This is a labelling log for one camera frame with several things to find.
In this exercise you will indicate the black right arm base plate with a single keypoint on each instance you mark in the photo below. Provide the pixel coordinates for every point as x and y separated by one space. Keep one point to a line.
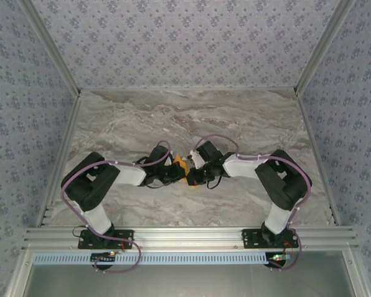
250 241

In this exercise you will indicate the aluminium frame post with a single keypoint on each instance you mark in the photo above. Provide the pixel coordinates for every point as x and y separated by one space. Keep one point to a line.
53 49
321 46

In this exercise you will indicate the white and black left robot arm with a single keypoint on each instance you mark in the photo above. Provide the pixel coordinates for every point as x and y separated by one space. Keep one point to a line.
97 216

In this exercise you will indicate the wide aluminium mounting rail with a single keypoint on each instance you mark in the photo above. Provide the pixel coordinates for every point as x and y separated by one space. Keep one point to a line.
188 236

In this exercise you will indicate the orange paper sheet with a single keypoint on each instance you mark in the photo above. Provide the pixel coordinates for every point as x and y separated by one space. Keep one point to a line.
178 159

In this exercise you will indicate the small circuit board with LED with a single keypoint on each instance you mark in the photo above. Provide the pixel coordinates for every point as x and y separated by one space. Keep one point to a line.
278 257
103 257

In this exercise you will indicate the aluminium table side rail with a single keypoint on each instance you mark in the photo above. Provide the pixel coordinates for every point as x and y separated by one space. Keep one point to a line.
312 139
68 130

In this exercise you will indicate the grey sheet metal panel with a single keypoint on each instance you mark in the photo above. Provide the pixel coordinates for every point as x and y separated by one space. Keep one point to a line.
188 281

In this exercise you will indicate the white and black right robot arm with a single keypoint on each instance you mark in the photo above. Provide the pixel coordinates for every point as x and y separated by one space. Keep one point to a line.
276 216

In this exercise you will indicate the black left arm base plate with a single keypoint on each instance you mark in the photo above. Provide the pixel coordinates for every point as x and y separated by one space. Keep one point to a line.
126 242

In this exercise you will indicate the thin aluminium table rail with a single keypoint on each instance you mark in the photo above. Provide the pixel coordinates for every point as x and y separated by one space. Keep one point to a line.
188 89

